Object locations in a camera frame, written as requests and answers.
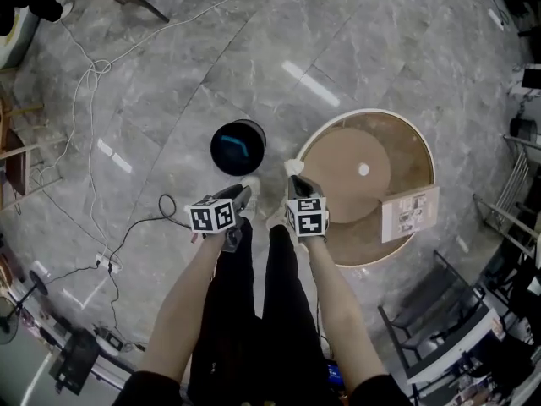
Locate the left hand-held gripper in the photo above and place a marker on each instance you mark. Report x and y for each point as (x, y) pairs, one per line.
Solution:
(211, 217)

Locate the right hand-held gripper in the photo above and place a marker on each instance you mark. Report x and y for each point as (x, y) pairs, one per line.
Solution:
(308, 218)

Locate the black waste bin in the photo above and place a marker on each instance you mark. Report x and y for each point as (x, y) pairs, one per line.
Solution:
(236, 148)

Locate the person's right forearm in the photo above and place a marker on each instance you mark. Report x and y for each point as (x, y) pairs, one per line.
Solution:
(342, 307)

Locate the person's left forearm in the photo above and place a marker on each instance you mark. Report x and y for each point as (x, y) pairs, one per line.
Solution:
(181, 303)

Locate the person's right white shoe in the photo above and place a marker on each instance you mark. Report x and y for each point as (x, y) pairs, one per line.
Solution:
(277, 219)

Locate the grey picture book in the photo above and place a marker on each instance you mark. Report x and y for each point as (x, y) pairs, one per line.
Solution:
(410, 214)

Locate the person's black trousers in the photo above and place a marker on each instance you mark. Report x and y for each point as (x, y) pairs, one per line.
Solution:
(253, 311)

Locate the white power strip with plugs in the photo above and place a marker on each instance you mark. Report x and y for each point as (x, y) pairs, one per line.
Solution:
(108, 261)

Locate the black metal chair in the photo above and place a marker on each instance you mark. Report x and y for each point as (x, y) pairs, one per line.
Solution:
(431, 311)

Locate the small blue screen device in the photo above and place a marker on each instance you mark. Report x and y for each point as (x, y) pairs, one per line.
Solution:
(334, 374)

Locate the person's black top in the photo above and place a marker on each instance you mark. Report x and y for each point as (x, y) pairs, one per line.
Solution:
(143, 389)

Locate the wooden stool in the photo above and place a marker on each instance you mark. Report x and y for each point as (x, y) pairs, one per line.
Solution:
(21, 159)

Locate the white narrow table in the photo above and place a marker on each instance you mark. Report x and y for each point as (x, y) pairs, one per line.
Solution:
(460, 345)

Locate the black mesh wastebasket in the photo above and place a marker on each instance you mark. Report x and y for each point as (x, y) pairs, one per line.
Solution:
(523, 129)

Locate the black equipment box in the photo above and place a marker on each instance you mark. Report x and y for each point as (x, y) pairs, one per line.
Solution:
(76, 362)

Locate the black standing fan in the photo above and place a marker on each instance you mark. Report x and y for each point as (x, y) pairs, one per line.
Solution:
(17, 311)

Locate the grey and yellow sofa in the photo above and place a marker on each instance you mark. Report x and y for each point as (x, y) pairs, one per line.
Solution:
(17, 40)

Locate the steel rack frame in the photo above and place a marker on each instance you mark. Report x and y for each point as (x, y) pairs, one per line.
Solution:
(511, 201)

